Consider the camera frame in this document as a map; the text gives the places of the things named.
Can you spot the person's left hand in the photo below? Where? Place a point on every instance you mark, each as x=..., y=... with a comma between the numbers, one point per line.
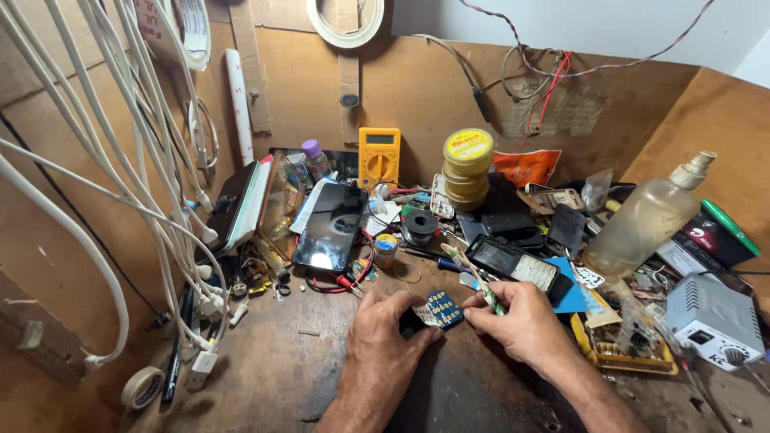
x=376, y=346

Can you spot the person's right hand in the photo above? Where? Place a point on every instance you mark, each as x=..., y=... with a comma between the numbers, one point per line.
x=529, y=328

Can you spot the small blue circuit board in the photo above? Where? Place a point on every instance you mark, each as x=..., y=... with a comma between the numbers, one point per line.
x=444, y=308

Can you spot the green white toothbrush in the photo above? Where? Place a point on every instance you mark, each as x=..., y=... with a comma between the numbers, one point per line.
x=472, y=272

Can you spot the blue plastic card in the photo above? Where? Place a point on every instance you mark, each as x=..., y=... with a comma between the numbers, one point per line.
x=571, y=298

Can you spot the open black phone body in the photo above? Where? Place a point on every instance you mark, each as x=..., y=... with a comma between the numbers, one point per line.
x=511, y=264

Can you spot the red black probe leads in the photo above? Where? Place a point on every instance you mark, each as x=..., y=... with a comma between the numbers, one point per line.
x=367, y=264

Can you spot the small jar yellow blue lid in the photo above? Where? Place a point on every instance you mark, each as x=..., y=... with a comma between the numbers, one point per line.
x=385, y=249

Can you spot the yellow plastic parts tray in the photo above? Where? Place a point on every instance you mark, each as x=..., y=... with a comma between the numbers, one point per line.
x=625, y=358

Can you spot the black phone cover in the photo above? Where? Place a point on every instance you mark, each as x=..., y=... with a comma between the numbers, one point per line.
x=566, y=228

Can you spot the stack of black phones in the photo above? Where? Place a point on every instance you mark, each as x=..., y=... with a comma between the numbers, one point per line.
x=508, y=216

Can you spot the black smartphone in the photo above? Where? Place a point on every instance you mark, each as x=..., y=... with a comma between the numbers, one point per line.
x=331, y=225

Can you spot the beige phone housing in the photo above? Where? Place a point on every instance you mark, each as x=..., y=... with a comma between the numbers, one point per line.
x=556, y=198

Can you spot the cloudy plastic nozzle bottle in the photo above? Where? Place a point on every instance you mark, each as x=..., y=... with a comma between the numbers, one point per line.
x=640, y=225

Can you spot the clear plastic baggie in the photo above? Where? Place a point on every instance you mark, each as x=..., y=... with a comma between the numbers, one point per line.
x=597, y=189

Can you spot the orange plastic packet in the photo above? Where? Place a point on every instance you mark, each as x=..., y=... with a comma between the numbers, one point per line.
x=526, y=167

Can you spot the stack of yellow solder spools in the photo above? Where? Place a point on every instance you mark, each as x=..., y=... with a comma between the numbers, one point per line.
x=468, y=171

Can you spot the white power supply box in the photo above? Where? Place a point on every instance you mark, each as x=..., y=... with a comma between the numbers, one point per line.
x=713, y=316

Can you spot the stack of screens and boxes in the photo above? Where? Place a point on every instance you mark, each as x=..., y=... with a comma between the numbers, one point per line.
x=249, y=207

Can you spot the yellow digital multimeter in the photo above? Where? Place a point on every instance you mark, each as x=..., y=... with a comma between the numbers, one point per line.
x=379, y=157

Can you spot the small purple cap bottle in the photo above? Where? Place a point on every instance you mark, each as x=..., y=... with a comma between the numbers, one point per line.
x=315, y=159

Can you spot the black pen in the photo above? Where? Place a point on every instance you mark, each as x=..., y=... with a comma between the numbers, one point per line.
x=174, y=355

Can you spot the black red box green edge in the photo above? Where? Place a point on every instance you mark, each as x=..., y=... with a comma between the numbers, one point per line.
x=713, y=237

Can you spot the beige masking tape roll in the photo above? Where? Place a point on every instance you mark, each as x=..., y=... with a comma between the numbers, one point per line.
x=142, y=387

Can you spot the white plastic tube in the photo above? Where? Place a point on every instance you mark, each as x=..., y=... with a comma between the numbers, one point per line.
x=239, y=108

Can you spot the printed white tape roll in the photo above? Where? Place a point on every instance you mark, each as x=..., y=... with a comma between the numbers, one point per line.
x=195, y=30

